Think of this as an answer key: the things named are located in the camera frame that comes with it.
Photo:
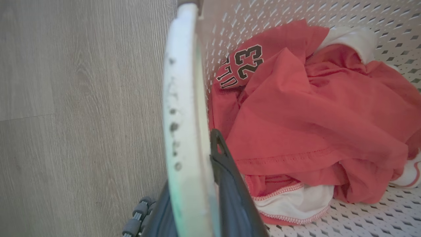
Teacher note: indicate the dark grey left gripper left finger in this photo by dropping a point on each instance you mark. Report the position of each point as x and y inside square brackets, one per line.
[158, 217]

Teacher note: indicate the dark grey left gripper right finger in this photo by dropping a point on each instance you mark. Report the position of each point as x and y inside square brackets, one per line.
[233, 197]

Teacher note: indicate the white perforated plastic laundry basket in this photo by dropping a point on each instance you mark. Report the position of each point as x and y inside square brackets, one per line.
[185, 98]

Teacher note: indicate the white garment with red trim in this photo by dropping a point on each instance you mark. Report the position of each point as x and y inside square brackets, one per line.
[296, 204]

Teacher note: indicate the red jersey with number 23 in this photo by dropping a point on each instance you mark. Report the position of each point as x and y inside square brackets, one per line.
[312, 115]

